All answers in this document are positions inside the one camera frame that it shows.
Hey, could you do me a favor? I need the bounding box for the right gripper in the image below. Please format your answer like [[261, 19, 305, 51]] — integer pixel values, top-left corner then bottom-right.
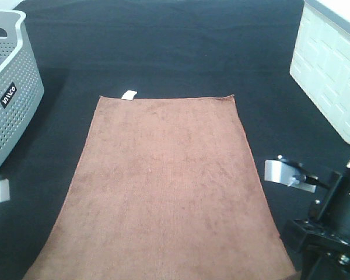
[[284, 159, 350, 279]]

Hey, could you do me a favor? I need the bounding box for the brown microfiber towel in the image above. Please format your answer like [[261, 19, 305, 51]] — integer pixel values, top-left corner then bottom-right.
[[24, 95, 295, 279]]

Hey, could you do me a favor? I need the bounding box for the grey perforated laundry basket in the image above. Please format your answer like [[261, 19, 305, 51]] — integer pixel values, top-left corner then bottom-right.
[[0, 10, 44, 166]]

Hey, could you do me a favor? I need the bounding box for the white woven-pattern storage bin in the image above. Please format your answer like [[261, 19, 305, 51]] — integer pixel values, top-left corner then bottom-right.
[[289, 1, 350, 145]]

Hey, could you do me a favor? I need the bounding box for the black table cloth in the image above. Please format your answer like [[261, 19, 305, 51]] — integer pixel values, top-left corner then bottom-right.
[[0, 1, 350, 279]]

